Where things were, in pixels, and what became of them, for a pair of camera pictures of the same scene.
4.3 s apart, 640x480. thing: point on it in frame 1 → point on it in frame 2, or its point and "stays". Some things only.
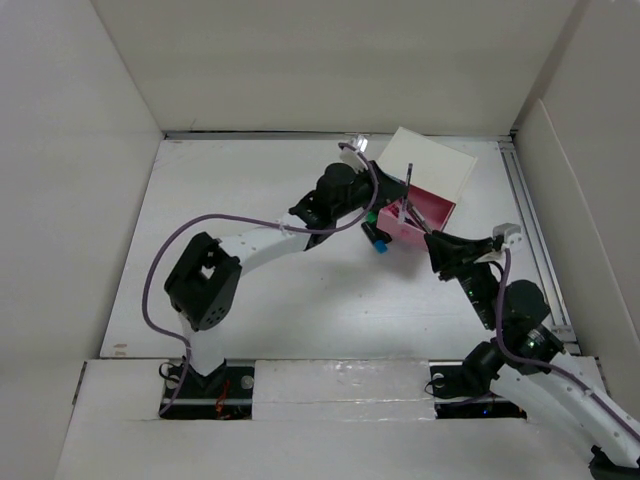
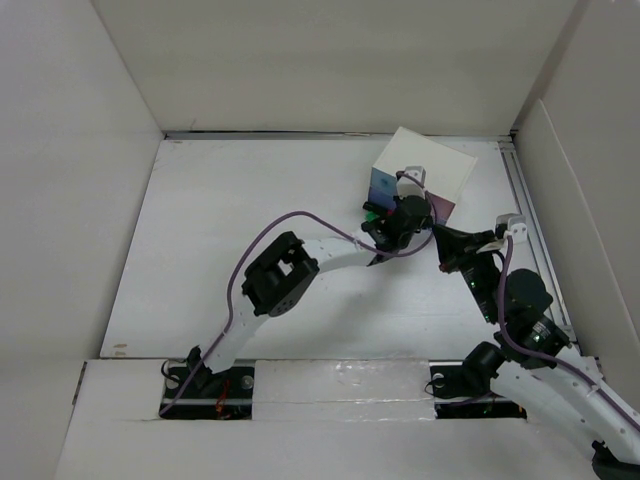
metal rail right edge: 535,242 stays
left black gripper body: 361,193 → 402,242
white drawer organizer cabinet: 436,168 stays
